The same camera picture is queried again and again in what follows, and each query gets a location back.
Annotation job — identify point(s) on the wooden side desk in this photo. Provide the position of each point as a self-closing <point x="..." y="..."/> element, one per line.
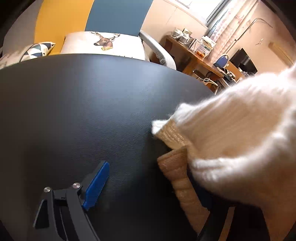
<point x="196" y="61"/>

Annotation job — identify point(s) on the multicolour fabric armchair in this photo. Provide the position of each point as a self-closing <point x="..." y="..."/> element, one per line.
<point x="52" y="21"/>

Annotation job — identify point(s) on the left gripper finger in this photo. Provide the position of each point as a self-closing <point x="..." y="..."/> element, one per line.
<point x="62" y="214"/>

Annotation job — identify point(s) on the white knitted sweater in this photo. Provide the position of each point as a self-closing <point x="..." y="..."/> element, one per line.
<point x="241" y="145"/>

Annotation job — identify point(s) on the deer print cushion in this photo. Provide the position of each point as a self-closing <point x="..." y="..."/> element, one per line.
<point x="114" y="44"/>

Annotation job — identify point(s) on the black television monitor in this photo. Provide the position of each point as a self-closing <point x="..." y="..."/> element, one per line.
<point x="241" y="60"/>

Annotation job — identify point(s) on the black padded bench seat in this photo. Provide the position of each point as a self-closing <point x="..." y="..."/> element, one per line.
<point x="62" y="115"/>

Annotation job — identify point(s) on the blue chair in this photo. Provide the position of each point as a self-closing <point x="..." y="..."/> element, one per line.
<point x="222" y="61"/>

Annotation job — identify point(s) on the wall air conditioner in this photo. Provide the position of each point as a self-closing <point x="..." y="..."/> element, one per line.
<point x="281" y="54"/>

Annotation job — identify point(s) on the geometric triangle pattern cushion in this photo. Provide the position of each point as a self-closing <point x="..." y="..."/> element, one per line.
<point x="33" y="51"/>

